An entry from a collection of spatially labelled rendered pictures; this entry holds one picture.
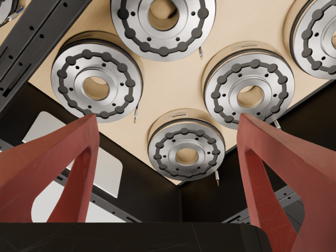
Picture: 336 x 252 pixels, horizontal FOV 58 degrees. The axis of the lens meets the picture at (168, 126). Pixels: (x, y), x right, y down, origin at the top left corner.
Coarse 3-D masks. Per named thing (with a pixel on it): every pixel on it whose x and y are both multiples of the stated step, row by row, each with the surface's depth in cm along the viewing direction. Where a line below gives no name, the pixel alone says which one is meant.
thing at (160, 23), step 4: (148, 12) 30; (176, 12) 31; (148, 16) 30; (152, 16) 31; (172, 16) 32; (176, 16) 30; (152, 20) 31; (156, 20) 32; (160, 20) 32; (164, 20) 32; (168, 20) 32; (172, 20) 31; (156, 24) 31; (160, 24) 31; (164, 24) 31; (168, 24) 31; (172, 24) 30
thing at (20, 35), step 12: (36, 0) 22; (48, 0) 22; (24, 12) 23; (36, 12) 23; (48, 12) 23; (24, 24) 23; (36, 24) 23; (12, 36) 24; (24, 36) 24; (0, 48) 24; (12, 48) 24; (24, 48) 25; (0, 60) 26; (12, 60) 25; (0, 72) 25
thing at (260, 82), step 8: (240, 80) 33; (248, 80) 33; (256, 80) 33; (264, 80) 33; (232, 88) 34; (240, 88) 33; (264, 88) 33; (232, 96) 34; (264, 96) 34; (232, 104) 35; (240, 104) 35; (256, 104) 35; (264, 104) 35; (240, 112) 35; (248, 112) 35; (256, 112) 35
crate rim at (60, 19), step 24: (72, 0) 22; (48, 24) 23; (48, 48) 24; (24, 72) 27; (0, 96) 27; (0, 144) 30; (96, 192) 35; (288, 192) 34; (120, 216) 37; (240, 216) 37
